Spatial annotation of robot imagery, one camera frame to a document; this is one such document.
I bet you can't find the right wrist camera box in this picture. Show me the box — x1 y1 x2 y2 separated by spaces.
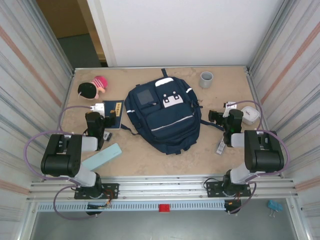
223 101 237 118

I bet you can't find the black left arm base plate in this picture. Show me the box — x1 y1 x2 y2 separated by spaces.
74 183 120 200

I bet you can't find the navy blue backpack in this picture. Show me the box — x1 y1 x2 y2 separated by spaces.
120 67 225 156

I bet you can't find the navy blue notebook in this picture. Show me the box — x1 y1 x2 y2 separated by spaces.
102 99 125 130

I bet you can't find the light blue pencil case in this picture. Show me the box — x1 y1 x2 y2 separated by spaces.
81 142 123 173

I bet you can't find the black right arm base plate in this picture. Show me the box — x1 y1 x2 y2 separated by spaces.
205 181 252 198

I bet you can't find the white door frame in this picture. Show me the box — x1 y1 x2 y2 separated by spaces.
86 0 118 68

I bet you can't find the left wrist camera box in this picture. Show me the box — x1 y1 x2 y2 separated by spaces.
90 101 105 116

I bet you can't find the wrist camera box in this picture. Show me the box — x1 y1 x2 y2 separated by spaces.
223 101 237 118
90 101 105 116

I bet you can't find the white barcode tag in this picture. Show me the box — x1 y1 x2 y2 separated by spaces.
215 136 226 155

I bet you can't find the grey cup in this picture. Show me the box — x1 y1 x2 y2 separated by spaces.
198 71 214 89

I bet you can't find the aluminium frame rail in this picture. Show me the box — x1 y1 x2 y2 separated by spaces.
26 174 300 204

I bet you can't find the perforated cable duct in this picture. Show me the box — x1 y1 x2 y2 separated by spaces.
36 201 227 212

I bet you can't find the plush doll with pink hat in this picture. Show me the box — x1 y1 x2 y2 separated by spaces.
77 75 109 101

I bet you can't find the blue binder clip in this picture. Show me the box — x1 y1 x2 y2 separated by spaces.
267 199 284 219

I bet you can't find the small white square box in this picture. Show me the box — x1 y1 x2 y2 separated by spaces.
240 105 261 126

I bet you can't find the brown wooden door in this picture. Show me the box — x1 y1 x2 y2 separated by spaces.
35 0 106 62

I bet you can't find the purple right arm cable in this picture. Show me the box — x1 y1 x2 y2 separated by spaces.
226 99 291 215

